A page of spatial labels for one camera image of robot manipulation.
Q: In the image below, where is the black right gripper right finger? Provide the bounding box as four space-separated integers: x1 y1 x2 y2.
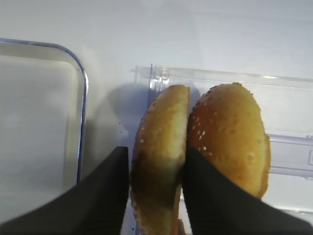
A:
182 147 313 235

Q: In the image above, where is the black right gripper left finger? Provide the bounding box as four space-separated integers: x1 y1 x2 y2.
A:
0 146 129 235

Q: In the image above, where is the sesame bun half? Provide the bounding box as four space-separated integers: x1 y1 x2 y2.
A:
130 85 190 235
187 83 271 199

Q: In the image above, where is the clear acrylic rack right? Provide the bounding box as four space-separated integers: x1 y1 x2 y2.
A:
136 67 313 235

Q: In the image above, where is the white rectangular metal tray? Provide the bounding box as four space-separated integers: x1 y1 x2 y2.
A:
0 38 89 222

